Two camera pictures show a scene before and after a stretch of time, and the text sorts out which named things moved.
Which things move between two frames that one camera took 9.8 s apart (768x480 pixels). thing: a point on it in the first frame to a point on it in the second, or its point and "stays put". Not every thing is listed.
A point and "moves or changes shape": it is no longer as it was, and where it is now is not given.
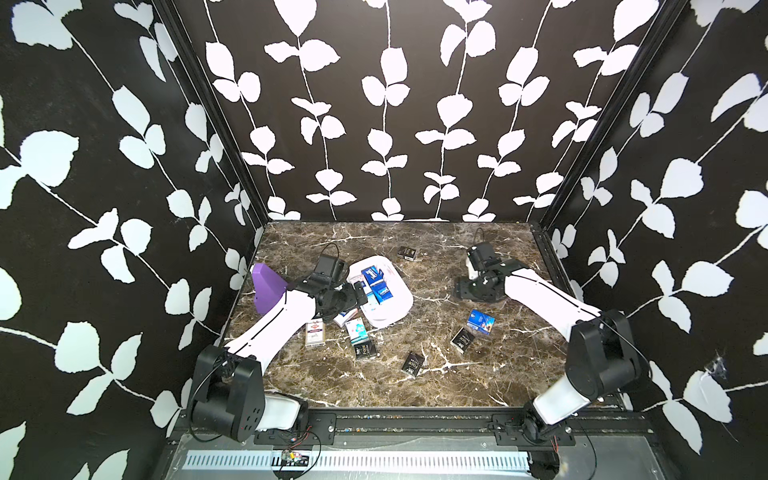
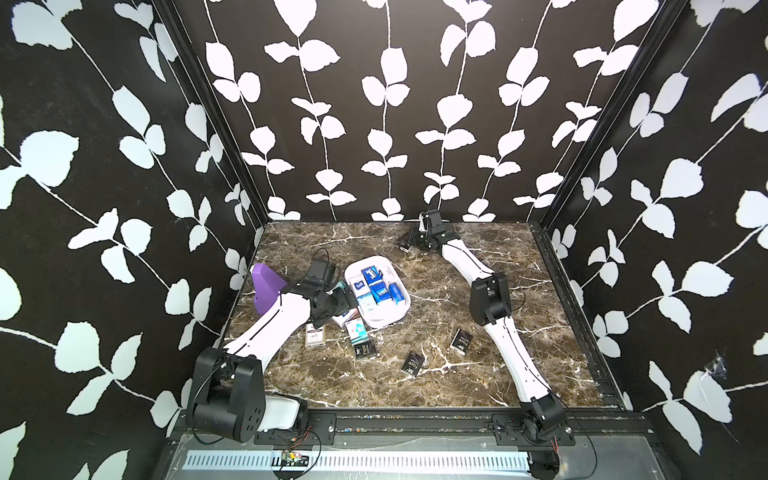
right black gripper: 460,290 to 412,238
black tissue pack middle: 366,349 stays put
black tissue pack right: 462,340 stays put
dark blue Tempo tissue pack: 381,291 stays put
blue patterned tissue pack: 480,321 moves or changes shape
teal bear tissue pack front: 357,331 stays put
